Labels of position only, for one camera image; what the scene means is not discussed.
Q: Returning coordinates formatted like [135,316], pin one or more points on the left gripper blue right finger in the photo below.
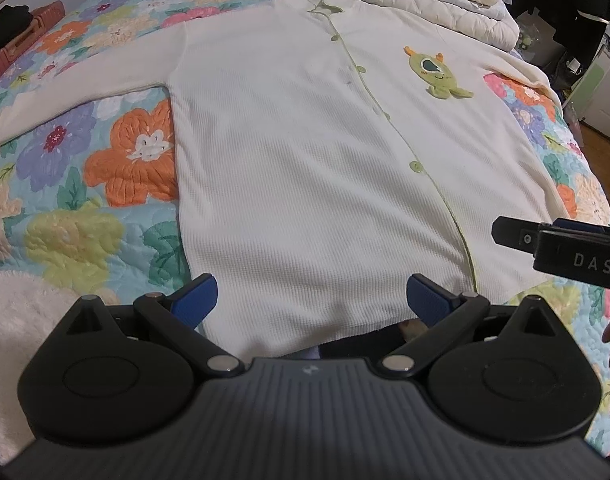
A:
[450,319]

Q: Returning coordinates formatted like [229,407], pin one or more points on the white fluffy blanket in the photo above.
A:
[30,307]

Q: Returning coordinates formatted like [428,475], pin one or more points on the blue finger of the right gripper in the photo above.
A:
[517,234]
[578,226]

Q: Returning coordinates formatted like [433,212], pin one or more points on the white cabinet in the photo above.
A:
[590,95]

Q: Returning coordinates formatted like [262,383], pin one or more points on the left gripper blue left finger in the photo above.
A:
[173,320]

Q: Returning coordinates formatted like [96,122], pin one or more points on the cream quilted folded jacket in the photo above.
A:
[502,34]

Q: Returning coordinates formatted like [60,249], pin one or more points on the black cloth on crate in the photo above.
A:
[13,21]

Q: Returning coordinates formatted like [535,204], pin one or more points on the red brown slatted crate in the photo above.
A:
[43,19]

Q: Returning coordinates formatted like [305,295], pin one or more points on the cream button pajama top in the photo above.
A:
[325,151]

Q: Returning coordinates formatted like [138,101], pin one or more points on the floral quilted bedspread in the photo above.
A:
[89,200]

